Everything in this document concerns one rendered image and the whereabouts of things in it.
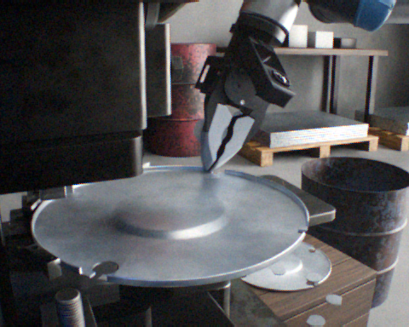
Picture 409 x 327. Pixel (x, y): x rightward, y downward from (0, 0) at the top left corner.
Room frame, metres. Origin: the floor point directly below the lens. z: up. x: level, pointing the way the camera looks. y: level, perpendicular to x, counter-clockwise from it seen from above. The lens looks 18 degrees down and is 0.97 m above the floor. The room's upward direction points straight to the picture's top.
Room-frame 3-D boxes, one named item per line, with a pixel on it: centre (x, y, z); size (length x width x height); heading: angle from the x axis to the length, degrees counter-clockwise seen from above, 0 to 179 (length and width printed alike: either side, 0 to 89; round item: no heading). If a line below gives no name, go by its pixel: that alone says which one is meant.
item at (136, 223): (0.43, 0.03, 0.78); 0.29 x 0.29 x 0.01
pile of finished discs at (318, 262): (1.05, -0.22, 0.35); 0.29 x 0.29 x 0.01
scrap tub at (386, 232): (1.47, -0.58, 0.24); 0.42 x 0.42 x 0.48
